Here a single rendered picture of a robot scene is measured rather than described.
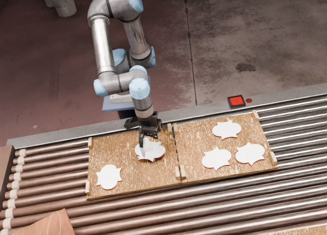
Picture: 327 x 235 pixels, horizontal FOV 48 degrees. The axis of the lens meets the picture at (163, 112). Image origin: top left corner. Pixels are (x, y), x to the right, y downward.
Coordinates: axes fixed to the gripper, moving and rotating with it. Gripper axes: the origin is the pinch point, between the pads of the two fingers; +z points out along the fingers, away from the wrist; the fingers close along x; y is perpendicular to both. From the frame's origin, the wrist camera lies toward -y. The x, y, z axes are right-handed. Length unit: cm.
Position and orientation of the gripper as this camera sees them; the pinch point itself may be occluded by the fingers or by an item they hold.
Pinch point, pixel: (147, 144)
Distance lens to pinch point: 164.9
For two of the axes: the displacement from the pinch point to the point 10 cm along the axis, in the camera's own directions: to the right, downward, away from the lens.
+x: 2.8, -6.8, 6.7
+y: 9.5, 1.0, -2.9
